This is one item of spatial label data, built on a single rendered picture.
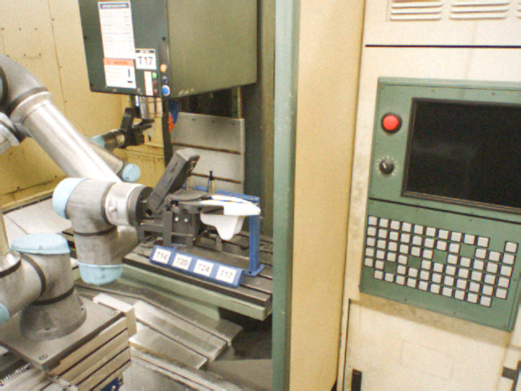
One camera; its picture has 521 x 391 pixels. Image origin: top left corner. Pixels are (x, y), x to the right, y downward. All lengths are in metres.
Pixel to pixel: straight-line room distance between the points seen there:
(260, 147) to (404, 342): 1.23
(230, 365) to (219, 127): 1.25
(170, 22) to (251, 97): 0.74
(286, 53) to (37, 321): 0.82
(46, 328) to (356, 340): 1.03
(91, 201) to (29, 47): 2.26
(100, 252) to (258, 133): 1.64
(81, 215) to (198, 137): 1.77
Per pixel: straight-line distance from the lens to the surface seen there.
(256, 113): 2.36
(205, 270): 1.87
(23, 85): 1.02
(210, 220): 0.72
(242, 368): 1.73
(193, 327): 1.91
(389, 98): 1.34
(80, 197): 0.82
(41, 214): 3.01
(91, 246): 0.85
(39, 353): 1.18
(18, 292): 1.07
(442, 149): 1.35
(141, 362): 1.66
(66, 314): 1.20
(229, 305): 1.80
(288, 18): 0.97
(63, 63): 3.14
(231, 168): 2.47
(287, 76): 0.98
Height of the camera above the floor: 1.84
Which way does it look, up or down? 20 degrees down
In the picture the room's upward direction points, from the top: straight up
